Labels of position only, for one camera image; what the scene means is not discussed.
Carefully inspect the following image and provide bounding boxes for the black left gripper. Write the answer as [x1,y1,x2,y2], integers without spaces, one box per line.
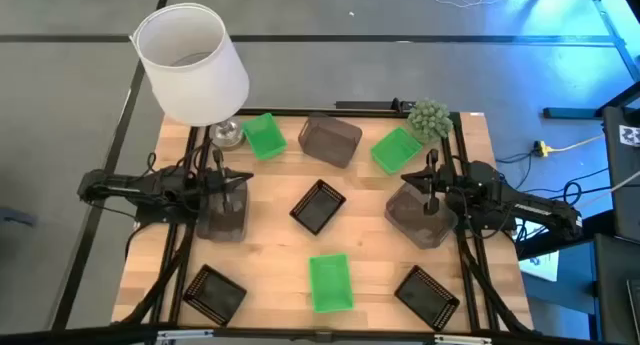
[199,148,255,214]

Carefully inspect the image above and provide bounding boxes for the black perforated plastic basket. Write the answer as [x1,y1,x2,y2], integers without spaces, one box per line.
[289,178,347,236]
[393,264,461,332]
[182,263,248,328]

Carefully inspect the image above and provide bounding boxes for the grey translucent plastic bin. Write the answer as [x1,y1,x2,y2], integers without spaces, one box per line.
[383,181,459,250]
[297,112,364,169]
[195,177,250,243]

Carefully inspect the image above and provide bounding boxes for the black cabinet with marker tag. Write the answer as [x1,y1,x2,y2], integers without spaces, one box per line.
[602,82,640,244]

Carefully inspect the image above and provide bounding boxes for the white paper sheet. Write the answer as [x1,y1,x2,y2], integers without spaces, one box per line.
[519,251,560,282]

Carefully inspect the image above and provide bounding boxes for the black bar mount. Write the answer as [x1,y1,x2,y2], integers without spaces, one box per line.
[334,98,417,112]

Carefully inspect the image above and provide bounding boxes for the black aluminium table frame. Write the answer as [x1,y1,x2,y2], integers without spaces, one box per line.
[112,107,534,336]

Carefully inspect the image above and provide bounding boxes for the white shade chrome table lamp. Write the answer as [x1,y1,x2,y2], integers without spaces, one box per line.
[128,2,251,152]

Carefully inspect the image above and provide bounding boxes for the yellow extension cord plug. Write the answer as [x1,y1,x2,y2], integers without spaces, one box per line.
[532,133,607,158]

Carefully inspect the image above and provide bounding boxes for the plain black cabinet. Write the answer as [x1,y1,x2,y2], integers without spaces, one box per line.
[593,233,640,345]

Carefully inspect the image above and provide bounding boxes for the black floor beam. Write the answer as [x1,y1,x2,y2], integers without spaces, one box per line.
[517,209,616,260]

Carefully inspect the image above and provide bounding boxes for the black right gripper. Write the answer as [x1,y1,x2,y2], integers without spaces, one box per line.
[401,148,454,216]

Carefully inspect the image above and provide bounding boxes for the black floor cables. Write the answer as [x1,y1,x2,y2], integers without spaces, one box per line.
[494,152,614,209]

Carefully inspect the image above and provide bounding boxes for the black crossbeam with silver brackets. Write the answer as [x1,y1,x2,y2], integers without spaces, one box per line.
[0,323,640,345]

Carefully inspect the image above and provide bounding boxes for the green fuzzy plant ball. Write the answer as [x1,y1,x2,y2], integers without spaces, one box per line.
[406,98,454,145]

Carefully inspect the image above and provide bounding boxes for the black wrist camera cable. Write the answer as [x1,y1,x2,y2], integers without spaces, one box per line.
[143,138,214,186]

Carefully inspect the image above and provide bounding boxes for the green plastic basket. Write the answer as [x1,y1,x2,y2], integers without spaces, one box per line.
[308,252,356,315]
[241,112,289,161]
[369,126,424,177]

